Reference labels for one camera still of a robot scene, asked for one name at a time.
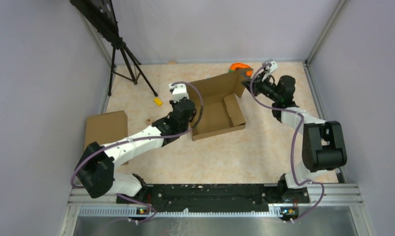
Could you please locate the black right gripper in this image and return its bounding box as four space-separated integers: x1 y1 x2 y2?
241 71 281 103

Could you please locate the yellow rectangular block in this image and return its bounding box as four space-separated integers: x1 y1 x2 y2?
153 97 163 107

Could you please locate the large cardboard box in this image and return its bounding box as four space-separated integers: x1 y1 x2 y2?
187 68 253 141

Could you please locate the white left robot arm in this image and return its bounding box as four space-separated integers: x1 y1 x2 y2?
74 98 197 203

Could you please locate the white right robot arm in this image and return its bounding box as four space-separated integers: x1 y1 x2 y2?
242 75 347 203

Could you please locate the small folded cardboard box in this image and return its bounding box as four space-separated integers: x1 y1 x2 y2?
84 111 128 150

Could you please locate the orange arch toy block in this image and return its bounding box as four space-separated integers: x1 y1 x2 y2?
229 62 251 72

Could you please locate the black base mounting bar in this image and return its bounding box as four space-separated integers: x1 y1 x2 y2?
132 184 310 213

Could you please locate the black tripod stand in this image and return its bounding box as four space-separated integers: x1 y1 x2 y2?
70 0 158 97

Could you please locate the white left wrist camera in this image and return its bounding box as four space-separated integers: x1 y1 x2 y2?
169 83 189 103

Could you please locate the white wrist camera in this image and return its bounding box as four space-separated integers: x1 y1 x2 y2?
261 59 278 82
169 83 189 103

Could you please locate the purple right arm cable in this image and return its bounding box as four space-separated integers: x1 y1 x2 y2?
249 63 325 223

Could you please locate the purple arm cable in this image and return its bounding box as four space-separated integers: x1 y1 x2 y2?
249 63 325 223
70 81 205 225

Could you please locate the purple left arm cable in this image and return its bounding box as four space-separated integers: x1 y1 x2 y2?
70 81 205 225

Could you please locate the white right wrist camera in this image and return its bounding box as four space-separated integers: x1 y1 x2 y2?
261 59 278 82

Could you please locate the aluminium front rail frame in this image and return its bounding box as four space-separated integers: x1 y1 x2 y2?
60 183 375 236

